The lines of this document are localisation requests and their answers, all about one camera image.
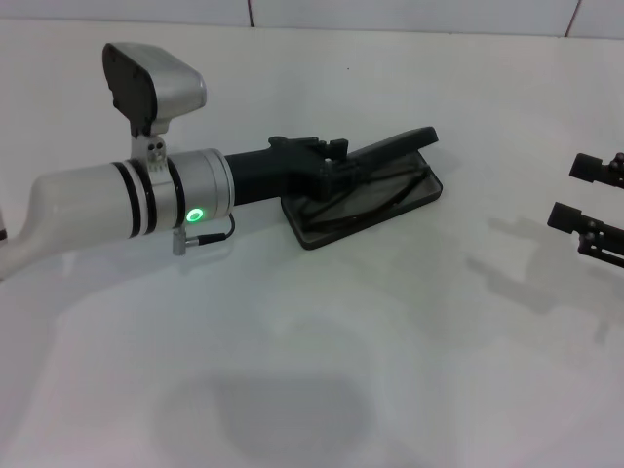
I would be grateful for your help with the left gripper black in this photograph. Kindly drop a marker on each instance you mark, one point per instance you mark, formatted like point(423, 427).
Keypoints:
point(263, 170)

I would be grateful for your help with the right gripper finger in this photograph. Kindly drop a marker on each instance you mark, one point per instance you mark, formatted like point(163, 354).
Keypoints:
point(565, 217)
point(590, 168)

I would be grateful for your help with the black thin-framed glasses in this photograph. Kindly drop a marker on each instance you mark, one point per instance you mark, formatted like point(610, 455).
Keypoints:
point(404, 192)

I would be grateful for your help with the black glasses case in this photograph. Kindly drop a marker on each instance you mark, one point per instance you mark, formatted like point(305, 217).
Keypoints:
point(414, 139)

